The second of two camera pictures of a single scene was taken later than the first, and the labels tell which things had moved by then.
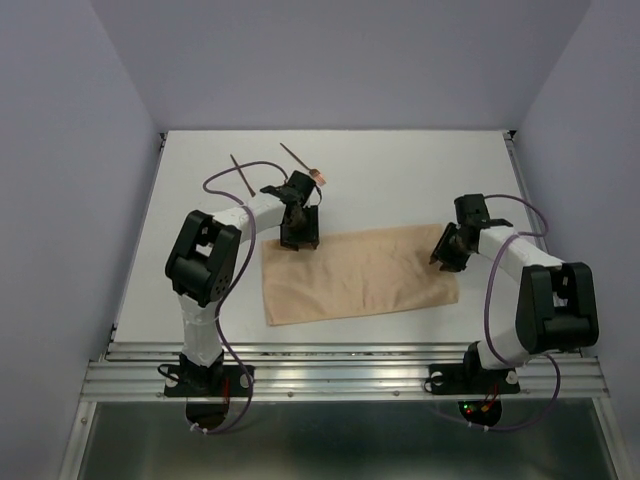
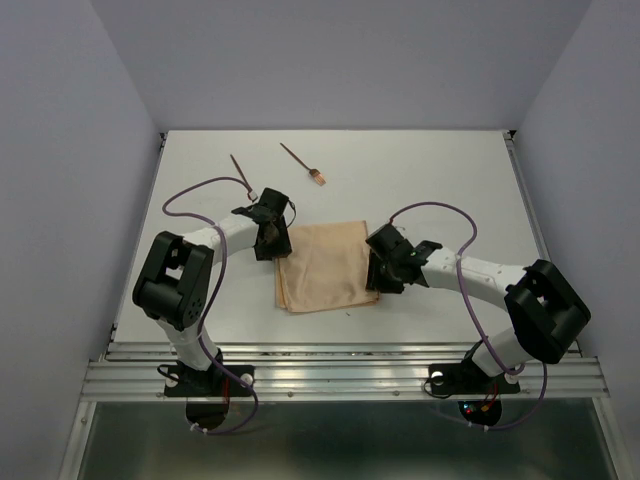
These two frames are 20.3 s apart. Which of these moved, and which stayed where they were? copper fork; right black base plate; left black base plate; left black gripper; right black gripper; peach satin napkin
Moved: left black gripper; right black gripper; peach satin napkin
Stayed: copper fork; right black base plate; left black base plate
